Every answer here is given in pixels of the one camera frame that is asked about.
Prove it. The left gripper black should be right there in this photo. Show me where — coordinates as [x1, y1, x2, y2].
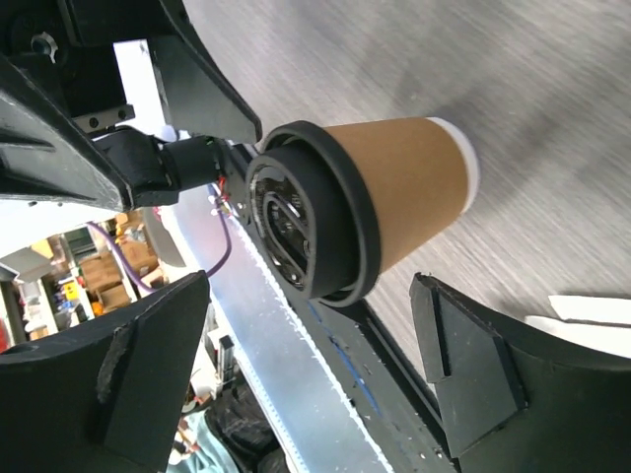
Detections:
[1, 1, 262, 207]

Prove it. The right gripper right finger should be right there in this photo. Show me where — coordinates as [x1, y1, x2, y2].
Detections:
[410, 274, 630, 472]

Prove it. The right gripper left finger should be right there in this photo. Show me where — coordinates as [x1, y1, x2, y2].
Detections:
[1, 271, 209, 472]

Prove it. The black coffee cup lid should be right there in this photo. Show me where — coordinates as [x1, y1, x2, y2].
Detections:
[245, 120, 382, 307]

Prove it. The brown paper coffee cup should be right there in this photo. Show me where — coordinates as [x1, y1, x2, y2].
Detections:
[325, 117, 481, 272]

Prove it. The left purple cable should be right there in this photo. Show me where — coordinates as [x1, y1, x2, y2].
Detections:
[86, 206, 234, 295]

